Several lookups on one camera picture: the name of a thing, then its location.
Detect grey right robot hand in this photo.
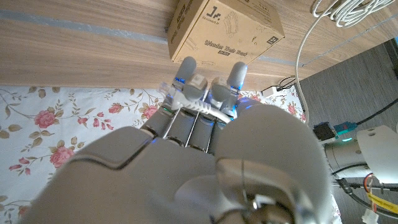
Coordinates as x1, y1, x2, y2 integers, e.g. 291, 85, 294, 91
18, 55, 340, 224

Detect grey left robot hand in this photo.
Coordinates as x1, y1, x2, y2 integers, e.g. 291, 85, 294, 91
323, 139, 373, 179

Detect white Ethernet cable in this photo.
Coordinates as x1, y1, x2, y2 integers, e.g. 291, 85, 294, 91
158, 0, 396, 126

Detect brown cardboard package box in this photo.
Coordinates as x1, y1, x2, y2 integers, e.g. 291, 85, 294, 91
167, 0, 285, 67

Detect white power strip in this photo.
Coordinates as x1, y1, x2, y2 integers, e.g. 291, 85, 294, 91
261, 85, 281, 99

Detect floral print backdrop cloth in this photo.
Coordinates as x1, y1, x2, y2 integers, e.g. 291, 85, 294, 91
0, 85, 306, 224

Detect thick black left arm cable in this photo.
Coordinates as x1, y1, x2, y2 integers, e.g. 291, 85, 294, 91
356, 98, 398, 126

